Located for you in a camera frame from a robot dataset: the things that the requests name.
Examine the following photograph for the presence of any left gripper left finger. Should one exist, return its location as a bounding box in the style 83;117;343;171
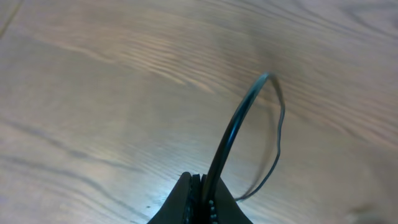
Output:
148;172;192;224

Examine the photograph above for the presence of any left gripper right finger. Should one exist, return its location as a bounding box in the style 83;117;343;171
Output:
200;179;252;224

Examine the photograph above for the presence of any black usb cable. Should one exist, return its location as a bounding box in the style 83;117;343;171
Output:
201;72;286;206

